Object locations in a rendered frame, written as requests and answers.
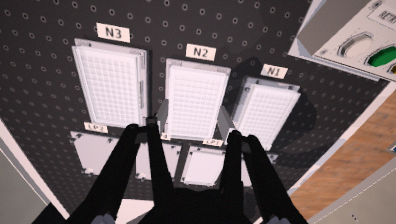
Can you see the white operator panel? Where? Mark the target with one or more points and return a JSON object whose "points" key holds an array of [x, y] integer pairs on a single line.
{"points": [[358, 34]]}

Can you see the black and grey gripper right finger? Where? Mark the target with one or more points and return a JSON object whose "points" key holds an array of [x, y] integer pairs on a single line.
{"points": [[273, 201]]}

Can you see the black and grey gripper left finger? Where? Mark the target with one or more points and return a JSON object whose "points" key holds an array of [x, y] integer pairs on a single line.
{"points": [[103, 201]]}

